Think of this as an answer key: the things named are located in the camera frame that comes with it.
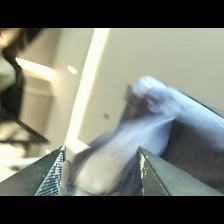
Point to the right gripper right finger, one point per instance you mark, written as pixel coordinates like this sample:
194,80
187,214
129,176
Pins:
173,180

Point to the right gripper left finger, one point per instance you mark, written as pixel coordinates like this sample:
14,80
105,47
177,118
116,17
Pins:
36,176

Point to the light blue shirt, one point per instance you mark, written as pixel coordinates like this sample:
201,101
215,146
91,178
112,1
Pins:
146,123

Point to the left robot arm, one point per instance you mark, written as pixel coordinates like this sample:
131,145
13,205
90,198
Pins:
13,90

